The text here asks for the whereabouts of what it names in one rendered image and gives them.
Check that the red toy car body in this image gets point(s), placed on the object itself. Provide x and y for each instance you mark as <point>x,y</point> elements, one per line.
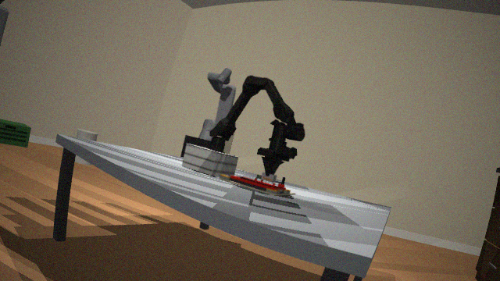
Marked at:
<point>256,184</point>

